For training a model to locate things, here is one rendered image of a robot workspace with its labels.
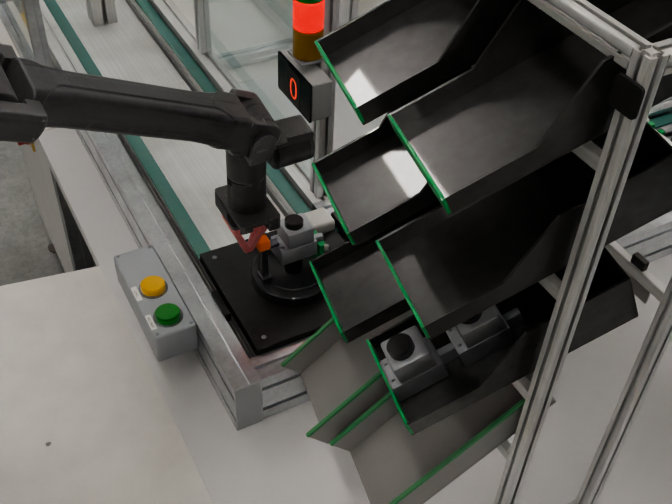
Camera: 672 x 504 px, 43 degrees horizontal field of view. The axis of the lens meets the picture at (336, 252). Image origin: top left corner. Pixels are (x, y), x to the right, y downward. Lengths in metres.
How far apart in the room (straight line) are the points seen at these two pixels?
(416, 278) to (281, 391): 0.51
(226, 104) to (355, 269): 0.27
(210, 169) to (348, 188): 0.79
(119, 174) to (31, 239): 1.41
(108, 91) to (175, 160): 0.79
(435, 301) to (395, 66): 0.24
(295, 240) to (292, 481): 0.37
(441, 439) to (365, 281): 0.22
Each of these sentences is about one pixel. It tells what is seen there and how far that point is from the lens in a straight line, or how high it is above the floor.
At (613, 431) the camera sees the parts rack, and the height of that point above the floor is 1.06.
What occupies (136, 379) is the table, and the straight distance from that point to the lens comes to 1.46.
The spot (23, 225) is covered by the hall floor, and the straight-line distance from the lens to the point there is 3.14.
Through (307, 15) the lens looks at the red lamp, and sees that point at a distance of 1.38.
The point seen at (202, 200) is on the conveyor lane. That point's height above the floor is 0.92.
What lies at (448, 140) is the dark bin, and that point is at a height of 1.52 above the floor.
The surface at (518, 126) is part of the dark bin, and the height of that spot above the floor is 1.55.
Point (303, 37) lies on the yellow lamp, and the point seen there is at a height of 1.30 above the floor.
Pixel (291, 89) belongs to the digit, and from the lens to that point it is 1.47.
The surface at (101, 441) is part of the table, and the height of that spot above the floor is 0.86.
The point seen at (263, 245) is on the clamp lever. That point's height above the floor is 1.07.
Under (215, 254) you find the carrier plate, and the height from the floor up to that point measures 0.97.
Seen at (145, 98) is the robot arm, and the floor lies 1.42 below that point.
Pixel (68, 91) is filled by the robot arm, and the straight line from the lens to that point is 0.98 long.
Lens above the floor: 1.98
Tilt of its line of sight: 43 degrees down
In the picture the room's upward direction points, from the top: 3 degrees clockwise
